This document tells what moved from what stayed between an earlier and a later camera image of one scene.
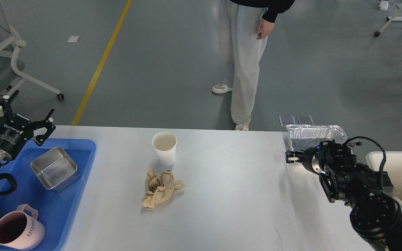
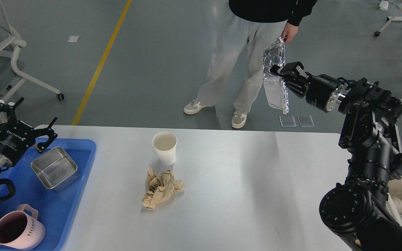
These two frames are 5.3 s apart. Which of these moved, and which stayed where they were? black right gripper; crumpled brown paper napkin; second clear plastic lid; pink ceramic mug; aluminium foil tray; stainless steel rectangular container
Moved: aluminium foil tray; black right gripper
Stayed: pink ceramic mug; stainless steel rectangular container; second clear plastic lid; crumpled brown paper napkin
